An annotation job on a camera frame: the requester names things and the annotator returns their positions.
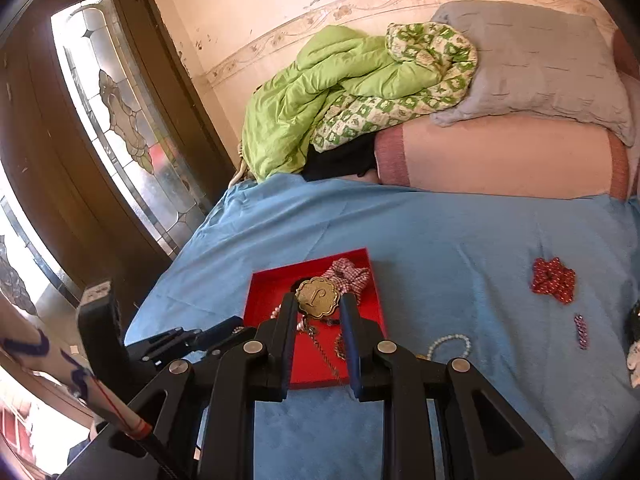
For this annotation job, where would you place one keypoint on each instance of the green quilt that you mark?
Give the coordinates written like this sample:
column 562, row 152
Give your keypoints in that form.
column 300, row 95

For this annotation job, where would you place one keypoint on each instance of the wooden stained glass door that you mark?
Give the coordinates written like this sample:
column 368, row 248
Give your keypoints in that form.
column 40, row 135

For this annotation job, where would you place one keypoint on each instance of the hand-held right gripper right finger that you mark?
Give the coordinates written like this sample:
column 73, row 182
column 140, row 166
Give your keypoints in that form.
column 355, row 360

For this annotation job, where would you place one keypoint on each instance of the white blue printed tapered rod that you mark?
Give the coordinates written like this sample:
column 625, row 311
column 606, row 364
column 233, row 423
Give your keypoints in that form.
column 55, row 355

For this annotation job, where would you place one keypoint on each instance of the small purple beaded clip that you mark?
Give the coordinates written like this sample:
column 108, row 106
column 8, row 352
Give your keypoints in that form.
column 581, row 332

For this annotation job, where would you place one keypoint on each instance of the blue blanket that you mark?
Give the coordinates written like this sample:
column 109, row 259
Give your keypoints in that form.
column 475, row 240

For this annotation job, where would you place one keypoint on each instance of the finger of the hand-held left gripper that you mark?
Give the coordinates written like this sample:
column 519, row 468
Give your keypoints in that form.
column 220, row 330
column 170, row 337

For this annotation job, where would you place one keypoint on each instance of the pink bolster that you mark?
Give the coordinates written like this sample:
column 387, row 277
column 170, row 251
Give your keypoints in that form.
column 500, row 160

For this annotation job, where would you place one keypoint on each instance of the grey pillow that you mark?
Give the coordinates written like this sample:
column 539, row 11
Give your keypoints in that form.
column 540, row 70

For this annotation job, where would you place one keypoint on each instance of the red checkered scrunchie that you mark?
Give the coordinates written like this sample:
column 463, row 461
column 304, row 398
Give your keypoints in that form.
column 350, row 272

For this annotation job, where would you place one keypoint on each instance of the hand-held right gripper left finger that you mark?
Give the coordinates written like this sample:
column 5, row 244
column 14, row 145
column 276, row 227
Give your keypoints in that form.
column 286, row 360

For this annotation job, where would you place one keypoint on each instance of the dark and white object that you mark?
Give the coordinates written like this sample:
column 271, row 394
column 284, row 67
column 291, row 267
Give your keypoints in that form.
column 634, row 350

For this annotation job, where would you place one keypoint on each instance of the black cloth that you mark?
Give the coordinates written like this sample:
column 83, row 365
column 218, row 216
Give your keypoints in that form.
column 345, row 160

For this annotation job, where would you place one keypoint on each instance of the red box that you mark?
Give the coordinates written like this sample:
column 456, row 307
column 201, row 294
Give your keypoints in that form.
column 370, row 310

